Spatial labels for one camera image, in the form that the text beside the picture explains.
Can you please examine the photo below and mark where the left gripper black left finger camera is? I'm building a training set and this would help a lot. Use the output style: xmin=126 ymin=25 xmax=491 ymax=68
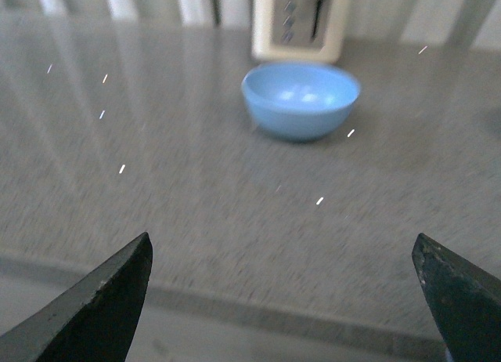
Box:
xmin=1 ymin=233 xmax=153 ymax=361

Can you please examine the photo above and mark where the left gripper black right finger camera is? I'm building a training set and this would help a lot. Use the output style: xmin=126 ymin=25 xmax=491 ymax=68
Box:
xmin=412 ymin=233 xmax=500 ymax=361

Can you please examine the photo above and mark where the white curtain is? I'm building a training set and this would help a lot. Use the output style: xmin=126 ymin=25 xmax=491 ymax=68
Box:
xmin=1 ymin=0 xmax=500 ymax=52

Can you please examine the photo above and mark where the blue bowl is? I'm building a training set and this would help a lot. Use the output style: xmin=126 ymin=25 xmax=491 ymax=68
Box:
xmin=241 ymin=61 xmax=361 ymax=142

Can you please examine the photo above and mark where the cream toaster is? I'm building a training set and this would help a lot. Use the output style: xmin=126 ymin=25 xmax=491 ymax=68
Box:
xmin=251 ymin=0 xmax=351 ymax=63

